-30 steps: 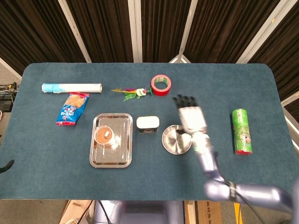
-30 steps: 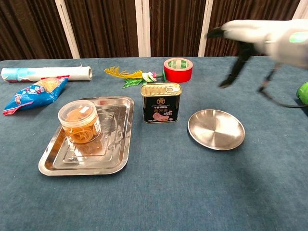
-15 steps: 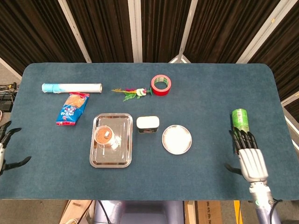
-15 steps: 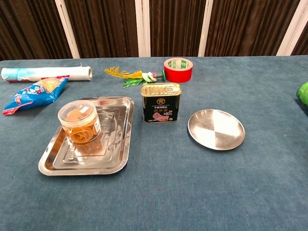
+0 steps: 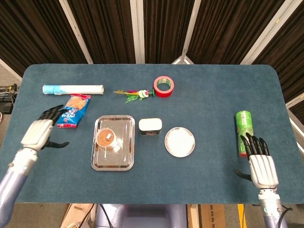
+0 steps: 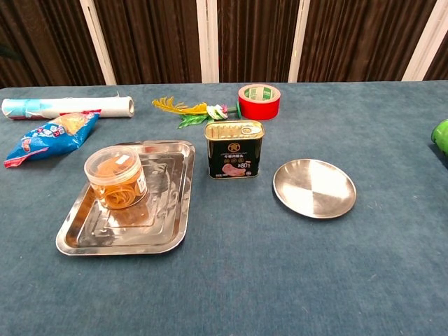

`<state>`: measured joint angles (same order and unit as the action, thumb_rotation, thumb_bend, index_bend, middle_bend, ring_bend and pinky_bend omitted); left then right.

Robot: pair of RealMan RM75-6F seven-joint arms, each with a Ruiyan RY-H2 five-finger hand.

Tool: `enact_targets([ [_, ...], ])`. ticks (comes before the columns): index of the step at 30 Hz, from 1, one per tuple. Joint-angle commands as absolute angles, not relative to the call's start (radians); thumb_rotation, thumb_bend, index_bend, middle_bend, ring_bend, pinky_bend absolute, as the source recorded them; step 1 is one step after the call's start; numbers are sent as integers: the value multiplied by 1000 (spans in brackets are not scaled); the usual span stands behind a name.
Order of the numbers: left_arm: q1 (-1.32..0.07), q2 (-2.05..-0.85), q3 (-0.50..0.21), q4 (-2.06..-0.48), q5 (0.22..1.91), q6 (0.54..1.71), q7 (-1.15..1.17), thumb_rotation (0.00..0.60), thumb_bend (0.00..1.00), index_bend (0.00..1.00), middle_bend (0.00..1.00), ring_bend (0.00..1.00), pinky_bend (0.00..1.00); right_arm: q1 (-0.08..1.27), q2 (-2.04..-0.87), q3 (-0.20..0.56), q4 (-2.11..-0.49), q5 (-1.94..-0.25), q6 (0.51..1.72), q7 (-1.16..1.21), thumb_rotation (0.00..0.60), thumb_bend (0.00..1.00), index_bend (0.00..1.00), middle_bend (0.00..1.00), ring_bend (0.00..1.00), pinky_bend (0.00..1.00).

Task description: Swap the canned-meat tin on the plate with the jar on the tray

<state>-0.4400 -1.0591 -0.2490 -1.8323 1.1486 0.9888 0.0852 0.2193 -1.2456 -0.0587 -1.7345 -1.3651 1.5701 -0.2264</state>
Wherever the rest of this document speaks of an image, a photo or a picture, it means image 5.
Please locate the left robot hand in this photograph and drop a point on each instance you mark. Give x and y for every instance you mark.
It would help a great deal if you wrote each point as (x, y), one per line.
(36, 134)

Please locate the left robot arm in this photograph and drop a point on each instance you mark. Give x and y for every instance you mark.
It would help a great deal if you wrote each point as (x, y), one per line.
(14, 180)

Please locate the white frame post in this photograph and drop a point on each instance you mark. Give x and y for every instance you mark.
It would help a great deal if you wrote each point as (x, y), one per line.
(137, 31)
(10, 70)
(76, 33)
(266, 35)
(295, 102)
(191, 31)

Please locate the blue felt table cover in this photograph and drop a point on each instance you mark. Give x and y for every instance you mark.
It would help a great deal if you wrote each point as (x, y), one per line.
(190, 180)

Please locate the brown cardboard box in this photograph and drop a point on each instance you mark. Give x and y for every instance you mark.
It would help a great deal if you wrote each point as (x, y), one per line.
(211, 216)

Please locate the green object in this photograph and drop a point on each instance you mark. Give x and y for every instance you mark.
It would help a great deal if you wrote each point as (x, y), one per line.
(243, 128)

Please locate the round stainless steel plate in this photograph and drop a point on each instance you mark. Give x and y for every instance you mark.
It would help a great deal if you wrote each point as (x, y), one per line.
(179, 142)

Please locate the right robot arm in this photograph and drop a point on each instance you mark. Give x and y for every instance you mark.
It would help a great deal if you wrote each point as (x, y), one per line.
(270, 209)

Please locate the white plastic wrap roll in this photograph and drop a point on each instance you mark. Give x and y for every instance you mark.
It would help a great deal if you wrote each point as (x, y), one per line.
(78, 89)

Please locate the blue snack bag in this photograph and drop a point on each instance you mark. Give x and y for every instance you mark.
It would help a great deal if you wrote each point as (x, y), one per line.
(73, 111)

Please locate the black luncheon meat tin can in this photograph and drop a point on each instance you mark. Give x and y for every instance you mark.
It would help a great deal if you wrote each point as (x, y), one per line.
(150, 124)

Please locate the rectangular stainless steel tray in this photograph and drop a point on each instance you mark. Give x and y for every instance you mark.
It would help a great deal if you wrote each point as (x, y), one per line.
(126, 156)

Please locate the light wooden board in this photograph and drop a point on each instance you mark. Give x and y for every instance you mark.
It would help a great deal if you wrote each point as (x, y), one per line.
(76, 215)

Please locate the grey robot torso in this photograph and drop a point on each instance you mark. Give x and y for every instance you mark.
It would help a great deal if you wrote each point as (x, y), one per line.
(142, 216)

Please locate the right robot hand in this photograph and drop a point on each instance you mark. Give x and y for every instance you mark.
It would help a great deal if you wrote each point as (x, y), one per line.
(262, 168)

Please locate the red tape roll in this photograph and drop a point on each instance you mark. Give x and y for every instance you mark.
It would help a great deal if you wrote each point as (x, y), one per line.
(164, 93)

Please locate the clear plastic rubber band jar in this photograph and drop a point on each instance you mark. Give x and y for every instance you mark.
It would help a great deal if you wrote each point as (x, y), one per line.
(105, 140)

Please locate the brown pleated curtain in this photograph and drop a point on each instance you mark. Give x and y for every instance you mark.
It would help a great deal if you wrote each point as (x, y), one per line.
(107, 28)

